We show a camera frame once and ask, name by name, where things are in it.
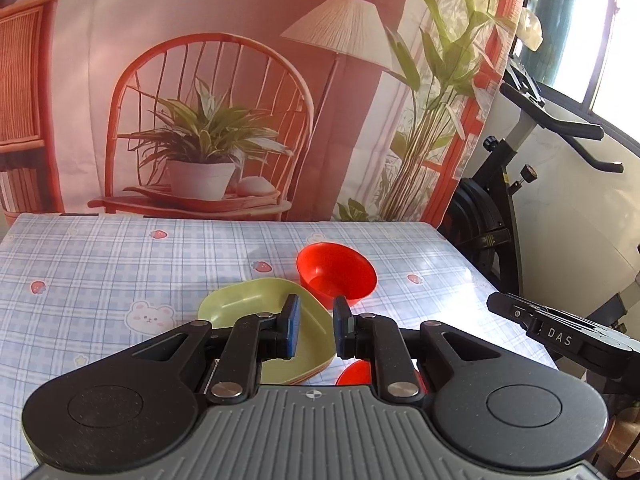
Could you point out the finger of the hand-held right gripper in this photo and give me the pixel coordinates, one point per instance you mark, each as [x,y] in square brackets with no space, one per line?
[510,307]

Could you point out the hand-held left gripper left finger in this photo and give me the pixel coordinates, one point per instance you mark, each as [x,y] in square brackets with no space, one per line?
[293,327]

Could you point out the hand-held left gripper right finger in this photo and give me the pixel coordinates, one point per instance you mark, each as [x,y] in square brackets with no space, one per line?
[341,330]

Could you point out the green square plate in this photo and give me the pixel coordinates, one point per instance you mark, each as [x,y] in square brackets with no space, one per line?
[320,370]
[240,305]

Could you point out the red bowl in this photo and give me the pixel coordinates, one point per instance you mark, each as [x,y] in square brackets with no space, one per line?
[335,270]
[356,375]

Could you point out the black exercise bike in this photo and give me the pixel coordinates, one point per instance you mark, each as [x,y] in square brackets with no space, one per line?
[490,220]

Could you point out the blue plaid tablecloth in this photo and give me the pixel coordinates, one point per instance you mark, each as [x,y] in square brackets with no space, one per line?
[100,270]

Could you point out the white plastic bag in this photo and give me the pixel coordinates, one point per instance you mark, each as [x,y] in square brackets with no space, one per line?
[530,27]

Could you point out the black framed window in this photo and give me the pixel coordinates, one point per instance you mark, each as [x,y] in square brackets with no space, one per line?
[615,35]

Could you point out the teal curtain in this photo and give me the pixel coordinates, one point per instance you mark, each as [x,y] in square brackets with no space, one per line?
[565,20]

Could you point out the printed wall tapestry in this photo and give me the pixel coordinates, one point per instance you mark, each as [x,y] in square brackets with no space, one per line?
[250,60]

